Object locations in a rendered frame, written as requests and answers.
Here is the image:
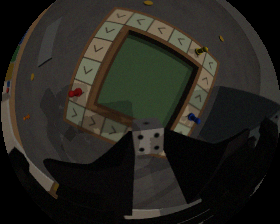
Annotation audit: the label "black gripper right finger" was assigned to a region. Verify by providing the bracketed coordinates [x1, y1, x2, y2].
[162, 127, 250, 204]

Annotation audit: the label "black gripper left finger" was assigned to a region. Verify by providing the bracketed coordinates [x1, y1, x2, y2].
[42, 131, 135, 216]

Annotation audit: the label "yellow game pawn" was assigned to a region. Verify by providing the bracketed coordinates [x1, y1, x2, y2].
[195, 47, 209, 54]

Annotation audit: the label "white die with black pips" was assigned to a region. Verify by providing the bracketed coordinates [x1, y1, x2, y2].
[132, 117, 164, 154]

